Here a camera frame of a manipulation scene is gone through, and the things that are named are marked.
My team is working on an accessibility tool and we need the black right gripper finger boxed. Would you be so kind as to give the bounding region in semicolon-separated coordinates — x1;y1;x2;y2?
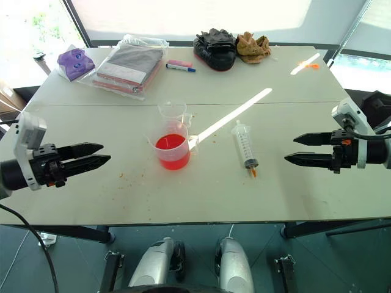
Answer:
283;151;334;169
293;131;334;147

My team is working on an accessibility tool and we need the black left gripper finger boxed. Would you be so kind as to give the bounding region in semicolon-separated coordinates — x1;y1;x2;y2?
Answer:
59;154;112;180
56;142;105;161

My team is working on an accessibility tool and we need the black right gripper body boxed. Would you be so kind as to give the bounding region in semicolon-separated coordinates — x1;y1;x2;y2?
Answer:
328;129;360;175

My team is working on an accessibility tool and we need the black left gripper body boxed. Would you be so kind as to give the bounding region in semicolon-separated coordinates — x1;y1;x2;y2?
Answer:
29;144;68;189

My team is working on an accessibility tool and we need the clear syringe with orange tip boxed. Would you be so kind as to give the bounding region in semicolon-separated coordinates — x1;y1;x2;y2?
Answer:
230;120;260;179

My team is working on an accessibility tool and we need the beaker with red liquid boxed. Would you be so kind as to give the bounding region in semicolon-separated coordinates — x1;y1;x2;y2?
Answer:
144;118;200;169

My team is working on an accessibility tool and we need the clear beaker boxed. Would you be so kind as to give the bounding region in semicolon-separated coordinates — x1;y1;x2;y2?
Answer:
157;101;194;129

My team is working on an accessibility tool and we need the black chair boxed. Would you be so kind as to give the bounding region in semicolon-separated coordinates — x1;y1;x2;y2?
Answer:
359;90;391;131

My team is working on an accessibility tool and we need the black table leg bar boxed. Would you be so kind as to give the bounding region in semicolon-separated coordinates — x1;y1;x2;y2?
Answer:
32;225;116;244
280;217;391;240

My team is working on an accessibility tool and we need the brown cardboard box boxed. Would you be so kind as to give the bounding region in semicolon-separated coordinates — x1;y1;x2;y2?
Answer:
0;78;26;114

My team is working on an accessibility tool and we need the purple and white pack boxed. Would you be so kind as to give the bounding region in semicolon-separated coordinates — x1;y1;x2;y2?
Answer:
57;44;96;82

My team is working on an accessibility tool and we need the plastic bag of folded cloths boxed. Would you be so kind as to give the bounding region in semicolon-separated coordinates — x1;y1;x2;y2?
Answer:
77;34;170;101

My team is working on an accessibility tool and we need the brown crumpled cloth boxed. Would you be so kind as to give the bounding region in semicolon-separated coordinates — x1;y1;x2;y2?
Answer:
235;32;272;66

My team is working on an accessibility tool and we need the silver left robot leg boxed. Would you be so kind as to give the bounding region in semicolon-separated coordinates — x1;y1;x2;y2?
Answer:
128;236;186;288

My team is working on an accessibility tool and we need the silver robot leg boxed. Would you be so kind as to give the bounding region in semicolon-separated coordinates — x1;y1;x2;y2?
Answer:
128;236;186;288
214;236;255;293

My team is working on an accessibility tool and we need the blue marker pen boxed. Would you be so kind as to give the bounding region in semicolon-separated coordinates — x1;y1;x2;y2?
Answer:
165;63;197;74

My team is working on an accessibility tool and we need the pink eraser block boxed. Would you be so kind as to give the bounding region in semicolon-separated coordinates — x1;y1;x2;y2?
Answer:
167;59;194;69

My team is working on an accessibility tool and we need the silver right robot leg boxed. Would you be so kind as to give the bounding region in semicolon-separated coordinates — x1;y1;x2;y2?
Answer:
214;236;255;293

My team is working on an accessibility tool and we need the black gloves pile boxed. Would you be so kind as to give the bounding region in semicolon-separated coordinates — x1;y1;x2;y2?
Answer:
192;27;239;73

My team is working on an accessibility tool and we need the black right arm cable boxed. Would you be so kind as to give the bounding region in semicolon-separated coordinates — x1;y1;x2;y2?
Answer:
344;120;391;142

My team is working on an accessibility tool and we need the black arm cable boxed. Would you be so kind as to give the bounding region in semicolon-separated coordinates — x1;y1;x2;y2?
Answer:
0;203;59;293
344;120;391;142

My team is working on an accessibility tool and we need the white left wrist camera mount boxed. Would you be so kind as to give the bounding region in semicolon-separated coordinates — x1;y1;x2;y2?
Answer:
13;111;48;192

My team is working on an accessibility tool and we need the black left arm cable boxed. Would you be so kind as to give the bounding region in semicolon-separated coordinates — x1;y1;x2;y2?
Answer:
0;203;59;293

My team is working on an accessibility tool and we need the post with black cap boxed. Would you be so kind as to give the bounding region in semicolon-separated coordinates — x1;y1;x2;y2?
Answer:
32;52;52;76

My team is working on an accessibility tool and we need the black metal floor bracket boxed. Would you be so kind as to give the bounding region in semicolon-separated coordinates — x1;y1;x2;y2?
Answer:
99;251;125;293
274;254;299;293

